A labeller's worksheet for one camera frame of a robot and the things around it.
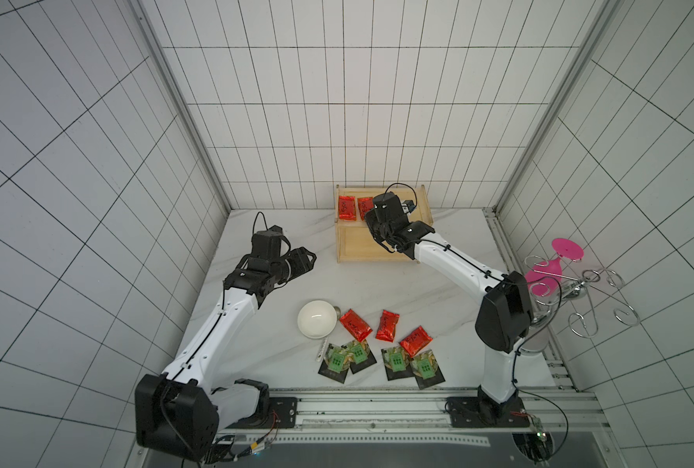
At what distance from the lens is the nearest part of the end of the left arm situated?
1.84 feet

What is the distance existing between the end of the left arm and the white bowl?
7.5 inches

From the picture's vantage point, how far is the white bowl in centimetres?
87
